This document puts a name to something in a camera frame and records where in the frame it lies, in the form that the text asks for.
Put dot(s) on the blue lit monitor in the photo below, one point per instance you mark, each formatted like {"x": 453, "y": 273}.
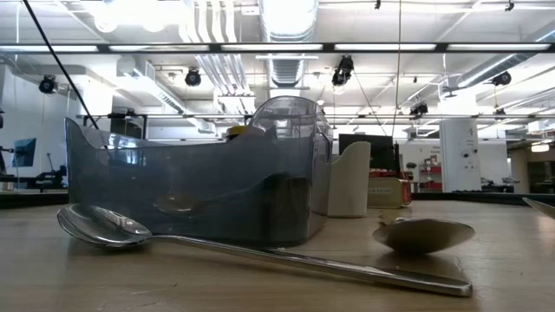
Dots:
{"x": 24, "y": 152}

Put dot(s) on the black ceiling camera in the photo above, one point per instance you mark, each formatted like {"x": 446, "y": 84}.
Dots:
{"x": 193, "y": 78}
{"x": 47, "y": 84}
{"x": 501, "y": 79}
{"x": 342, "y": 71}
{"x": 418, "y": 109}

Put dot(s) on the all silver spoon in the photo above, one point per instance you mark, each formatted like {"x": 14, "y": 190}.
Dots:
{"x": 104, "y": 227}

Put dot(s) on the dark grey plastic bin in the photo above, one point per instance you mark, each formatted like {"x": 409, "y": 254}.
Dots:
{"x": 130, "y": 182}

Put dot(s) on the silver ventilation duct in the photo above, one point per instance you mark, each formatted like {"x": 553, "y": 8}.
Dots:
{"x": 288, "y": 26}

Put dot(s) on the black monitor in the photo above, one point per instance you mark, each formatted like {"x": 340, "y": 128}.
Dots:
{"x": 366, "y": 151}

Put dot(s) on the light grey plastic bin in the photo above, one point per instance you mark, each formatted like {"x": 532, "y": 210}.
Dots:
{"x": 349, "y": 186}

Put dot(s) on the red storage shelf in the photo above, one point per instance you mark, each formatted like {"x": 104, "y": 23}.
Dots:
{"x": 430, "y": 177}

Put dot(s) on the black aluminium table frame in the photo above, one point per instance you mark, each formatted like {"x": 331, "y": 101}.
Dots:
{"x": 26, "y": 199}

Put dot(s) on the white column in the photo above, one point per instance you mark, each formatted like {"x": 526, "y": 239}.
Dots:
{"x": 459, "y": 156}

